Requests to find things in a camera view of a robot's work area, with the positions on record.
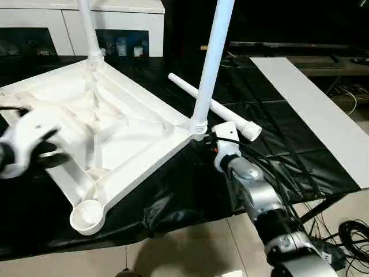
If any white plastic table top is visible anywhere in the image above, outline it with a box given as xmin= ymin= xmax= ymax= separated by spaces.
xmin=0 ymin=58 xmax=209 ymax=236

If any black mat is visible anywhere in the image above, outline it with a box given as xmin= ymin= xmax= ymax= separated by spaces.
xmin=0 ymin=55 xmax=361 ymax=260

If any white sideboard with glass doors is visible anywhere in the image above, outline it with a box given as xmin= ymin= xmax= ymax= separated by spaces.
xmin=0 ymin=0 xmax=166 ymax=58

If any black cabinet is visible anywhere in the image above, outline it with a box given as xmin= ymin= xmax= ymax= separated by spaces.
xmin=163 ymin=0 xmax=369 ymax=58

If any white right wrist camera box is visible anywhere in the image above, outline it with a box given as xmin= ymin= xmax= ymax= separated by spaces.
xmin=211 ymin=121 xmax=240 ymax=173

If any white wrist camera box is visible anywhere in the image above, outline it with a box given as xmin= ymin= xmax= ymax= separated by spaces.
xmin=0 ymin=108 xmax=63 ymax=179
xmin=211 ymin=121 xmax=240 ymax=173

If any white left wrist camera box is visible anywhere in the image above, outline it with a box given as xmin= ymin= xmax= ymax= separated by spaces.
xmin=0 ymin=108 xmax=63 ymax=179

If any black metal table frame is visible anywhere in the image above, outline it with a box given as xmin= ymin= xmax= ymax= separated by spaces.
xmin=300 ymin=193 xmax=347 ymax=227

